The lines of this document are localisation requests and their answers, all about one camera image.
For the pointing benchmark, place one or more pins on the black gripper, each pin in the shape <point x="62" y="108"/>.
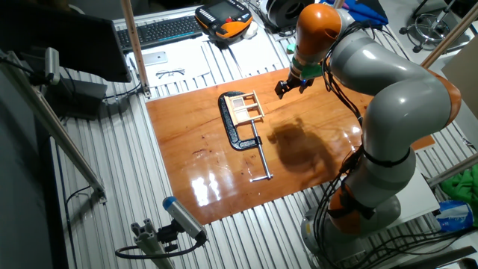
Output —
<point x="298" y="81"/>

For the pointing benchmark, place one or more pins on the wooden sash with translucent pane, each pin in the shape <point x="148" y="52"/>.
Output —
<point x="243" y="115"/>
<point x="239" y="102"/>

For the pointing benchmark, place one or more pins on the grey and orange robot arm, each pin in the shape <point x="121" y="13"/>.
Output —
<point x="403" y="104"/>

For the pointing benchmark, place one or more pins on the black metal C-clamp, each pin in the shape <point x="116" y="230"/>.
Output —
<point x="228" y="123"/>

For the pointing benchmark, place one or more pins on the black round spool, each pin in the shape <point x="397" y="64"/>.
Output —
<point x="284" y="13"/>

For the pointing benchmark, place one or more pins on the orange and black teach pendant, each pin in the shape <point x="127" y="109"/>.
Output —
<point x="224" y="22"/>

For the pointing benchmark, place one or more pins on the blue cloth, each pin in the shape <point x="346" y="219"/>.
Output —
<point x="366" y="13"/>

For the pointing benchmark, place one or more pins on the glossy brown wooden board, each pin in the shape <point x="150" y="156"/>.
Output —
<point x="194" y="149"/>

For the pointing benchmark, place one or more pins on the thin-rimmed eyeglasses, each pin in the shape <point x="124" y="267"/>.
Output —
<point x="163" y="73"/>

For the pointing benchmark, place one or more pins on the silver smartphone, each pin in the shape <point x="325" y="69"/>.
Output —
<point x="155" y="58"/>

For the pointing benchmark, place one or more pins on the black computer keyboard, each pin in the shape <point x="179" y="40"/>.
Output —
<point x="160" y="31"/>

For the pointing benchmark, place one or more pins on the metal swivel stool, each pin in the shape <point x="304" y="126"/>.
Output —
<point x="429" y="30"/>

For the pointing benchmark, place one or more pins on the brown cardboard sheet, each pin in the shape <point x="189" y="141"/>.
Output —
<point x="465" y="78"/>

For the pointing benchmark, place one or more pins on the green cloth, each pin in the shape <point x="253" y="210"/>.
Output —
<point x="463" y="187"/>

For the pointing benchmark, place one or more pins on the blue and white packet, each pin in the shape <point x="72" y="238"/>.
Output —
<point x="453" y="216"/>

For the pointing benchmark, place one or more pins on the short aluminium profile stand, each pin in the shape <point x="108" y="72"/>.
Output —
<point x="149" y="243"/>

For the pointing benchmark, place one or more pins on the black box computer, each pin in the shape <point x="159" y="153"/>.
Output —
<point x="78" y="99"/>

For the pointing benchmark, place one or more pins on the black computer monitor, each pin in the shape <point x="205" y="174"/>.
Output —
<point x="56" y="37"/>

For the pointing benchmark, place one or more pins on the miniature wooden window frame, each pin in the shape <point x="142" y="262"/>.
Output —
<point x="232" y="112"/>

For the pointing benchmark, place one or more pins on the aluminium frame post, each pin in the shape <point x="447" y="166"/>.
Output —
<point x="448" y="39"/>
<point x="134" y="45"/>
<point x="48" y="123"/>
<point x="338" y="3"/>
<point x="455" y="170"/>

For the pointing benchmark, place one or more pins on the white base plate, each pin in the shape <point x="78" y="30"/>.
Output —
<point x="418" y="201"/>

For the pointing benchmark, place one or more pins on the grey camera with blue tip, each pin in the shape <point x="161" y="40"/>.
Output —
<point x="183" y="218"/>

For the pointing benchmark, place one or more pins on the grey camera on post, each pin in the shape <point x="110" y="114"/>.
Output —
<point x="52" y="63"/>

